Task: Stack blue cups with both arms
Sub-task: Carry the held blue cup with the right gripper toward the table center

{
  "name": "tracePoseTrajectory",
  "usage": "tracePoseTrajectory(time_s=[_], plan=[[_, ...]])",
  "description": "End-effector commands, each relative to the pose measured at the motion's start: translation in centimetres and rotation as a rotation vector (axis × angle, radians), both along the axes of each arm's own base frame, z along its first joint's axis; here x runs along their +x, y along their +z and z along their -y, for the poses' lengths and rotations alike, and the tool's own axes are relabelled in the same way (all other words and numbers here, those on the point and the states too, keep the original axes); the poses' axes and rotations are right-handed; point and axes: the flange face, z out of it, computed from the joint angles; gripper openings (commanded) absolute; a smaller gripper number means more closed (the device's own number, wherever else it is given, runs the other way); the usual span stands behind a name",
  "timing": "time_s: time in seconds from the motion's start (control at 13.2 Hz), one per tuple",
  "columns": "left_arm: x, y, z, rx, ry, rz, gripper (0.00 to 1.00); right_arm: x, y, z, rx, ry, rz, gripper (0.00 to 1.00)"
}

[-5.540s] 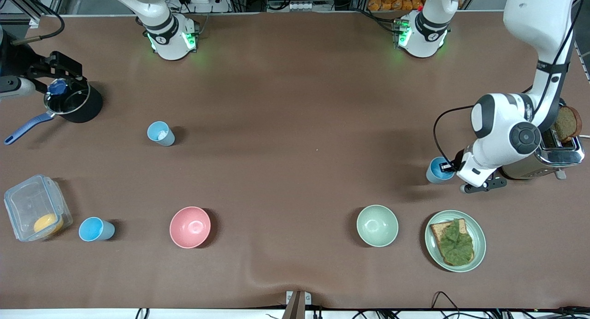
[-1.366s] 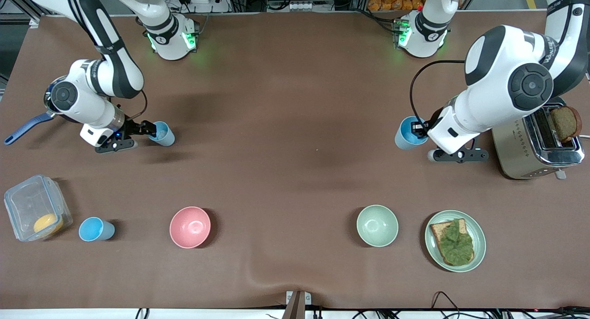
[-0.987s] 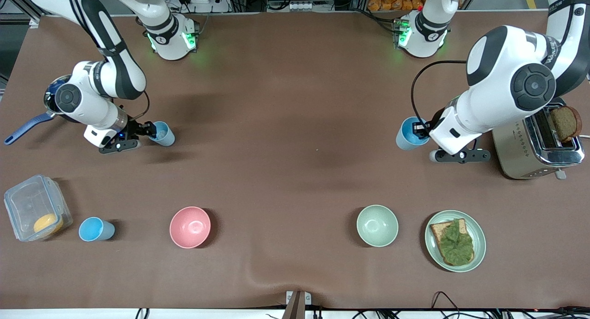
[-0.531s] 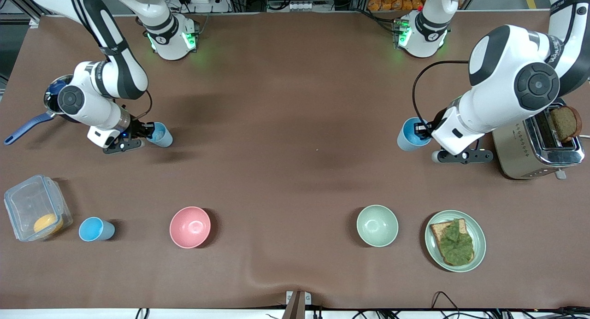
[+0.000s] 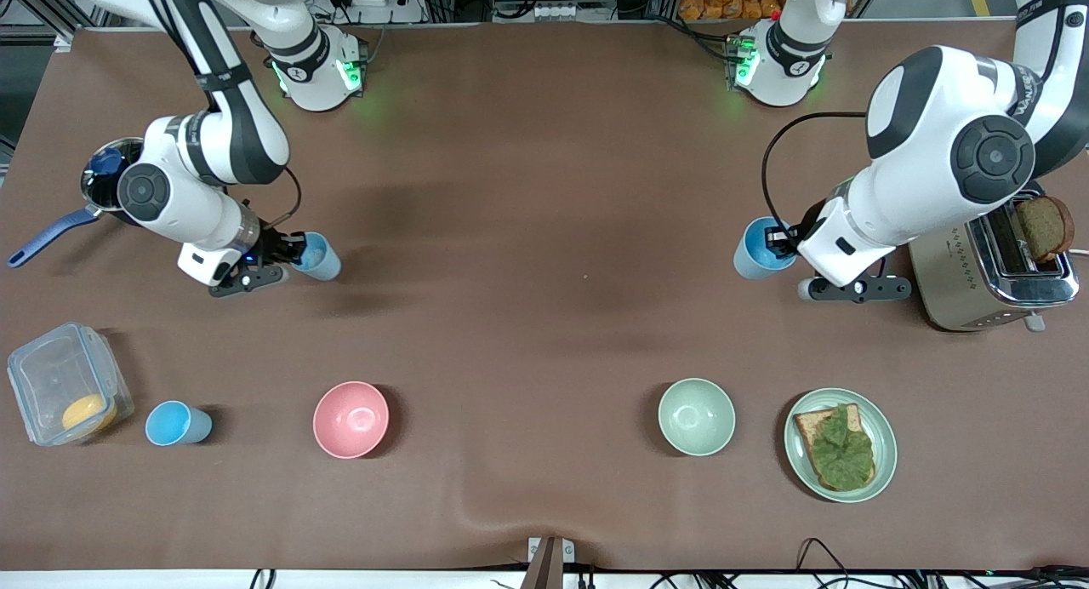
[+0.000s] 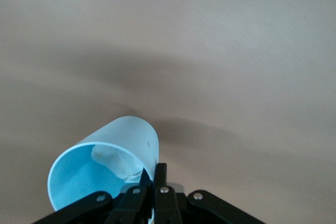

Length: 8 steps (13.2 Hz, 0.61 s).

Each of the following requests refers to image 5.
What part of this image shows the pale green bowl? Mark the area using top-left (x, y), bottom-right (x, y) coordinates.
top-left (657, 377), bottom-right (737, 458)

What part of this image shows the pink bowl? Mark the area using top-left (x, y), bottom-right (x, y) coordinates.
top-left (312, 380), bottom-right (391, 460)

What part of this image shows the blue cup holding white paper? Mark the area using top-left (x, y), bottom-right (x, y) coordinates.
top-left (289, 232), bottom-right (343, 282)

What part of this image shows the bread slice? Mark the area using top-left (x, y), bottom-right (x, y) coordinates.
top-left (793, 403), bottom-right (877, 493)

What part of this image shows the clear plastic container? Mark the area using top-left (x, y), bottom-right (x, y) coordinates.
top-left (7, 322), bottom-right (135, 448)

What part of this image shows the saucepan with blue handle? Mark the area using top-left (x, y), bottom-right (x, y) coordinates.
top-left (7, 136), bottom-right (147, 269)

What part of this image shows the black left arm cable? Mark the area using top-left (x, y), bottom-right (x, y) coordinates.
top-left (760, 111), bottom-right (869, 231)

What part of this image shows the silver toaster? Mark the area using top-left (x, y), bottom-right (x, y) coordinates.
top-left (906, 179), bottom-right (1081, 333)

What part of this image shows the orange round fruit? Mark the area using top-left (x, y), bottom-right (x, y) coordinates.
top-left (61, 394), bottom-right (118, 437)

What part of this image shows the black cable bundle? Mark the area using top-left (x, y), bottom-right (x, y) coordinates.
top-left (902, 565), bottom-right (1089, 589)

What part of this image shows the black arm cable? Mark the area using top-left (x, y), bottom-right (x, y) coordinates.
top-left (760, 111), bottom-right (869, 231)
top-left (255, 165), bottom-right (304, 232)

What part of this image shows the aluminium frame corner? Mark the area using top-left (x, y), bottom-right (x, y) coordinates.
top-left (0, 0), bottom-right (79, 55)

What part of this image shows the brown table mat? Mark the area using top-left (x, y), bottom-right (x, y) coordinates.
top-left (0, 19), bottom-right (1089, 573)

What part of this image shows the green lettuce leaf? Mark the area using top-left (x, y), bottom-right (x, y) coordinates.
top-left (807, 404), bottom-right (875, 491)

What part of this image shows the brown toast slice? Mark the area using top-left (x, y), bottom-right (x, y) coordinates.
top-left (1014, 195), bottom-right (1076, 265)

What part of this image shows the black looped cable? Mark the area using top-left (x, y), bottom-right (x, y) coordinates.
top-left (795, 538), bottom-right (852, 577)

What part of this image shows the pale green plate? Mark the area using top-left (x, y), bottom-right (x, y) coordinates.
top-left (784, 388), bottom-right (898, 504)

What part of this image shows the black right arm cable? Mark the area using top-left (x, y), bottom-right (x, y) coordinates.
top-left (255, 165), bottom-right (304, 232)

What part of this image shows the metal table edge bracket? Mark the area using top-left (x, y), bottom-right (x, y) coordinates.
top-left (527, 536), bottom-right (575, 589)

